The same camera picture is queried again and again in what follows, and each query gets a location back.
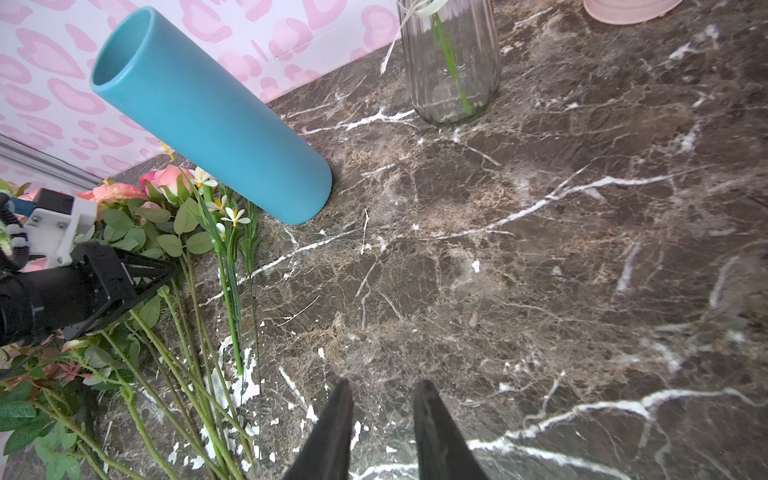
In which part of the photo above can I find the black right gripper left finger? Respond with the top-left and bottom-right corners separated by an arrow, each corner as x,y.
283,378 -> 354,480

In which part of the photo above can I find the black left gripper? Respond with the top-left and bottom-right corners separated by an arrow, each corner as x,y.
1,242 -> 179,345

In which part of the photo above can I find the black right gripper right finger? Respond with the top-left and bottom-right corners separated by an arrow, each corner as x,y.
413,380 -> 488,480

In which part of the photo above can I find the clear ribbed glass vase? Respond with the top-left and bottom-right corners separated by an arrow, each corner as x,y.
397,0 -> 502,126

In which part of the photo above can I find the pink rose with stem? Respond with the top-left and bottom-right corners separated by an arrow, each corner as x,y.
430,1 -> 472,115

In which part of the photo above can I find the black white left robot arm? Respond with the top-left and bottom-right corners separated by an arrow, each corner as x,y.
1,189 -> 178,345

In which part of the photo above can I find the bunch of artificial flowers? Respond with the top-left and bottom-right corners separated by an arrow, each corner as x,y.
1,153 -> 259,479

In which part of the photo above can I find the teal cylindrical vase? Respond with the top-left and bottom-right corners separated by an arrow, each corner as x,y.
90,7 -> 333,225

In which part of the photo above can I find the pink cup of straws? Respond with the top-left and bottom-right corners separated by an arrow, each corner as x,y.
582,0 -> 682,25

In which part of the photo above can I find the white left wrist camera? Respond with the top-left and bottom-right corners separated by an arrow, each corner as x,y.
1,189 -> 98,271

